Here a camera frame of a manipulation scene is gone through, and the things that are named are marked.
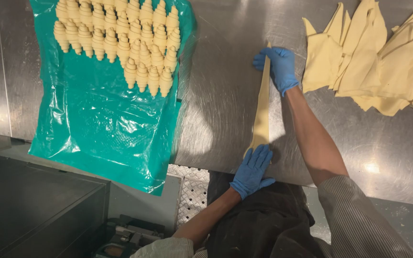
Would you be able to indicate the person's left hand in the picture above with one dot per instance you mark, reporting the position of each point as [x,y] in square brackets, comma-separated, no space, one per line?
[251,173]

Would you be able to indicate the person's right hand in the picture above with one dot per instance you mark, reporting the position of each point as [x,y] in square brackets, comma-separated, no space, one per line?
[281,68]

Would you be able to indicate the person's right fingers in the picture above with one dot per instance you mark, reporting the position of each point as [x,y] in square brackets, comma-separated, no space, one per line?
[262,59]

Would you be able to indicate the long dough triangle strip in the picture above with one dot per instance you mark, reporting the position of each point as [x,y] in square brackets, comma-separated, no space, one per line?
[262,111]

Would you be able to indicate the pile of cut dough triangles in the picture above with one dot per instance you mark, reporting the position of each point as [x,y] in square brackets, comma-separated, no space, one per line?
[371,64]

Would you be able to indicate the rows of rolled raw croissants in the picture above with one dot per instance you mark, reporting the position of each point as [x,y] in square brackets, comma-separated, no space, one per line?
[120,43]

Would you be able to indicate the perforated metal floor plate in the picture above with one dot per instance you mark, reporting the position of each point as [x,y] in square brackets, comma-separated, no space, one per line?
[192,195]

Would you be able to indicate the person's dark apron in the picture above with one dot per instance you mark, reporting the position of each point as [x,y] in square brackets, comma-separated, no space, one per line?
[260,225]

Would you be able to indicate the green plastic sheet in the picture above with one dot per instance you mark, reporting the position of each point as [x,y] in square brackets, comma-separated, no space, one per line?
[102,118]

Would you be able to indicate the grey metal machine part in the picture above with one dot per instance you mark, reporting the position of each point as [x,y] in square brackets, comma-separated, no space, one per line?
[129,238]

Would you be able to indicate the dark metal cabinet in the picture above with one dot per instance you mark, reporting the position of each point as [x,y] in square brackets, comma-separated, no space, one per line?
[38,211]

